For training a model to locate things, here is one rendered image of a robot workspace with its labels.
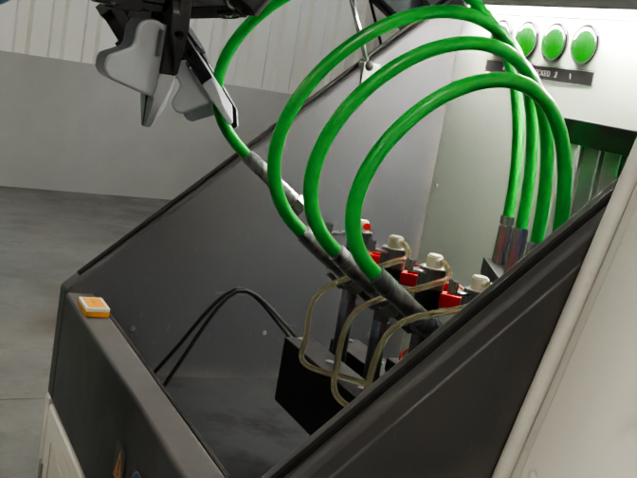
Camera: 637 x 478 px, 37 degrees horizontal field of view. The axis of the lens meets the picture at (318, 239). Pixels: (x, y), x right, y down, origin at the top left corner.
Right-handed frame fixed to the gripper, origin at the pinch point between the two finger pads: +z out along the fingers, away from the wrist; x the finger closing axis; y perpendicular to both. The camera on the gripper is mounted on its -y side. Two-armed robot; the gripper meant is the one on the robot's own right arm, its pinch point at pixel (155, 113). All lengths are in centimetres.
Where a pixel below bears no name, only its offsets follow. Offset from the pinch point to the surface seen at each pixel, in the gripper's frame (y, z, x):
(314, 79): -16.1, -5.0, -3.3
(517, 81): -28.1, -8.0, 12.7
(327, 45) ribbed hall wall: -335, -22, -681
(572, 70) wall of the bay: -57, -11, -16
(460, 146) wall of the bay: -57, 2, -37
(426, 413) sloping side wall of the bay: -18.3, 18.8, 22.9
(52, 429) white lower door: -3, 47, -40
